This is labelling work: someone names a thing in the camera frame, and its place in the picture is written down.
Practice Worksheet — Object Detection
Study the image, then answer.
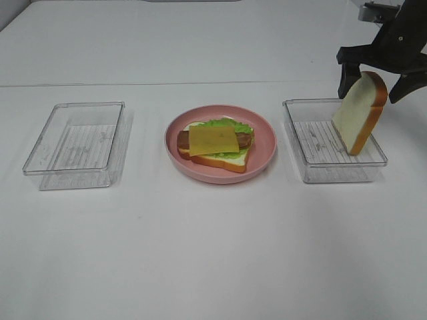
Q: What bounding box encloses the yellow cheese slice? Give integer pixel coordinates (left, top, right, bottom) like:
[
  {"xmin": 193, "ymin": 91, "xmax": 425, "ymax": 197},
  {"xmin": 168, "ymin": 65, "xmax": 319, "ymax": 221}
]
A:
[{"xmin": 189, "ymin": 125, "xmax": 240, "ymax": 156}]

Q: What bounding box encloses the clear plastic right container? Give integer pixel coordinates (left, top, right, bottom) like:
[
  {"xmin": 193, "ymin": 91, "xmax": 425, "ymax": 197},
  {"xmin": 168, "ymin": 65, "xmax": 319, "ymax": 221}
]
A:
[{"xmin": 283, "ymin": 99, "xmax": 388, "ymax": 183}]

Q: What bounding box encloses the pink round plate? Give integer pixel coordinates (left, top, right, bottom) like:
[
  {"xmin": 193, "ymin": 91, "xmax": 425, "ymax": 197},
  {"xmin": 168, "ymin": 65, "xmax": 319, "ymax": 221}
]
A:
[{"xmin": 165, "ymin": 105, "xmax": 277, "ymax": 184}]

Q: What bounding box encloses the bread slice with orange crust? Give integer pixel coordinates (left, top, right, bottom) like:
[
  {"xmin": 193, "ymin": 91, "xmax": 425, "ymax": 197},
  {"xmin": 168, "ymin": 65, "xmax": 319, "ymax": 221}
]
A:
[{"xmin": 177, "ymin": 121, "xmax": 250, "ymax": 173}]

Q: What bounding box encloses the clear plastic left container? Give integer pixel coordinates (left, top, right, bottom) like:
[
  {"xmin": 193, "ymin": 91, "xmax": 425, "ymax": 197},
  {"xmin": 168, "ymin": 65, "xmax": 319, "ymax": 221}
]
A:
[{"xmin": 22, "ymin": 101, "xmax": 133, "ymax": 191}]

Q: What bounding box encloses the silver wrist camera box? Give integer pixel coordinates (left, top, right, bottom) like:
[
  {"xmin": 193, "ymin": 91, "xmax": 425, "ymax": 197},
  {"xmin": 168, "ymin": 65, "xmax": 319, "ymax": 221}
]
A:
[{"xmin": 358, "ymin": 1, "xmax": 401, "ymax": 24}]

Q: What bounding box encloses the clear plastic container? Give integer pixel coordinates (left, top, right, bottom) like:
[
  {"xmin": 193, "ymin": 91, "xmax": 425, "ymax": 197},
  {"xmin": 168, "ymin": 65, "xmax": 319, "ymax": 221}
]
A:
[
  {"xmin": 283, "ymin": 99, "xmax": 388, "ymax": 183},
  {"xmin": 22, "ymin": 101, "xmax": 133, "ymax": 191}
]

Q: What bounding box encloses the green lettuce leaf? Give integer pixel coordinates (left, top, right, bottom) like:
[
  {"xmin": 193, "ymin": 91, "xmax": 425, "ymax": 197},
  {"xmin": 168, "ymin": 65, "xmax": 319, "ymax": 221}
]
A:
[{"xmin": 199, "ymin": 117, "xmax": 254, "ymax": 159}]

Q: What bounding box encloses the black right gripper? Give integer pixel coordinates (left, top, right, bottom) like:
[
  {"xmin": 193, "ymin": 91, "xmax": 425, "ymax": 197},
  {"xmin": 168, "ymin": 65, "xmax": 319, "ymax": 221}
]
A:
[{"xmin": 337, "ymin": 1, "xmax": 427, "ymax": 103}]

